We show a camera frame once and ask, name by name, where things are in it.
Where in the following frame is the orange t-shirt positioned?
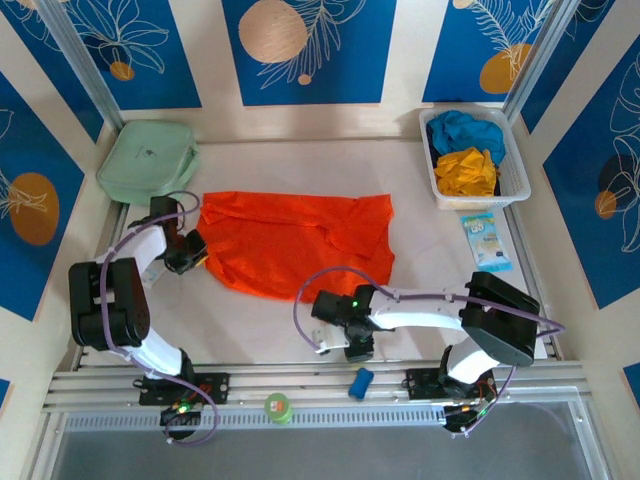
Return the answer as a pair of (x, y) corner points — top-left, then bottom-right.
(194, 189), (397, 303)

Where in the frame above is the blue bone-shaped toy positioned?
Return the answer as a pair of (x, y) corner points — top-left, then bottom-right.
(348, 367), (376, 402)

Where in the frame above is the mint green zip case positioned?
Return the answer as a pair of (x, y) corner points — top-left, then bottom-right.
(96, 121), (201, 205)

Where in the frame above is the green tape roll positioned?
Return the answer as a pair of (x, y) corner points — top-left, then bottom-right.
(263, 392), (296, 426)

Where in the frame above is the wet wipes packet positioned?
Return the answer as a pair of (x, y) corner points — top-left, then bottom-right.
(459, 212), (515, 274)

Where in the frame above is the yellow t-shirt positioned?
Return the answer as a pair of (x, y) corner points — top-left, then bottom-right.
(433, 147), (500, 198)

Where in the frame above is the blue t-shirt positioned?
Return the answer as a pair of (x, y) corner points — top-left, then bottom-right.
(425, 110), (507, 166)

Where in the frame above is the white plastic basket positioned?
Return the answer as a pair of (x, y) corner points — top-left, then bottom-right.
(418, 107), (532, 211)

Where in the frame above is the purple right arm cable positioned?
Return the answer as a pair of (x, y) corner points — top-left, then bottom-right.
(292, 266), (567, 440)

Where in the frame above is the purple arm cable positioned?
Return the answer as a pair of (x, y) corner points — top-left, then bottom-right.
(97, 189), (221, 446)
(292, 266), (567, 440)

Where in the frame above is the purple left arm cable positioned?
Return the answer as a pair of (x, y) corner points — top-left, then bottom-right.
(97, 189), (221, 446)

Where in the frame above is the grey slotted cable duct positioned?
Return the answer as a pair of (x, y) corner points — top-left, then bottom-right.
(64, 407), (446, 432)

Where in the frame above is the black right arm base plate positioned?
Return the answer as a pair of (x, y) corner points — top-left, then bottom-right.
(405, 367), (496, 436)

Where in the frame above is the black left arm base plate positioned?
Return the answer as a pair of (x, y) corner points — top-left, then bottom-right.
(138, 372), (231, 429)

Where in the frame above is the blue floral wall poster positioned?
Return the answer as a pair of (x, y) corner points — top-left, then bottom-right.
(422, 0), (554, 104)
(222, 0), (397, 107)
(542, 44), (640, 311)
(0, 74), (86, 322)
(64, 0), (202, 111)

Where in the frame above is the aluminium frame post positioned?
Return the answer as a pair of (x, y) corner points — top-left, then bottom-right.
(37, 0), (124, 129)
(502, 0), (571, 129)

